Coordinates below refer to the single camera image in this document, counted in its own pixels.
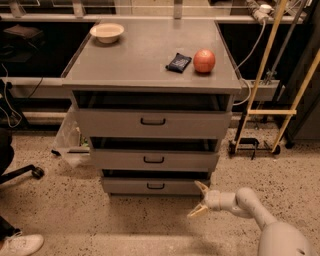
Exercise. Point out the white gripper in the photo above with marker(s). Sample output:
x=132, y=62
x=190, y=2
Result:
x=212, y=199

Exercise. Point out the grey bottom drawer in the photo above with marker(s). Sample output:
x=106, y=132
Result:
x=153, y=182

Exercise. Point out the grey drawer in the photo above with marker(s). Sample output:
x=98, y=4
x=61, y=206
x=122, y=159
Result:
x=158, y=154
x=153, y=115
x=153, y=182

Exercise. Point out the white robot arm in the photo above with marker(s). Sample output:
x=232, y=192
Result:
x=277, y=238

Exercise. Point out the grey middle drawer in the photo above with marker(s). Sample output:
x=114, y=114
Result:
x=158, y=154

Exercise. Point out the grey drawer cabinet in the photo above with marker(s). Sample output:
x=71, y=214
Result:
x=137, y=62

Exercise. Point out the grey top drawer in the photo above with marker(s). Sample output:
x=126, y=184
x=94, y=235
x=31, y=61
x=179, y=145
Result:
x=153, y=115

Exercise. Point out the dark blue snack packet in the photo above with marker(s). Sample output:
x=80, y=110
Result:
x=179, y=63

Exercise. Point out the red apple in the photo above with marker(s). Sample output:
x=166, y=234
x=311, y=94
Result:
x=204, y=61

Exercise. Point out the clear plastic bag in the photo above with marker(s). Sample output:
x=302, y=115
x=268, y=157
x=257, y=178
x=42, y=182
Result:
x=69, y=142

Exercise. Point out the white sneaker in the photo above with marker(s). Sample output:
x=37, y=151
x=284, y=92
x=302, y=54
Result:
x=21, y=245

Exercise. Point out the white bowl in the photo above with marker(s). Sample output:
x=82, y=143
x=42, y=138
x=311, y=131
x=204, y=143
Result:
x=107, y=32

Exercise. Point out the white power strip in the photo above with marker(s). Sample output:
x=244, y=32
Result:
x=260, y=12

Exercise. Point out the black trouser leg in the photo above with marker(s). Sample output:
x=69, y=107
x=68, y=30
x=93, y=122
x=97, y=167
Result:
x=6, y=229

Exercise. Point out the black office chair base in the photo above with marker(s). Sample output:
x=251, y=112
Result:
x=6, y=157

